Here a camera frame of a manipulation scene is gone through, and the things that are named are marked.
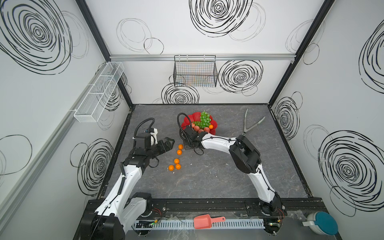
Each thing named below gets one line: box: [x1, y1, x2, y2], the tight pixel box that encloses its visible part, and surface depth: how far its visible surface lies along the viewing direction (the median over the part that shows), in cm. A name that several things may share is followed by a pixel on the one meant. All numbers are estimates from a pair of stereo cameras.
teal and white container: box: [302, 211, 338, 236], surface depth 66 cm
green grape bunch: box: [192, 111, 212, 129], surface depth 107 cm
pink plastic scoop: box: [193, 214, 226, 230], surface depth 71 cm
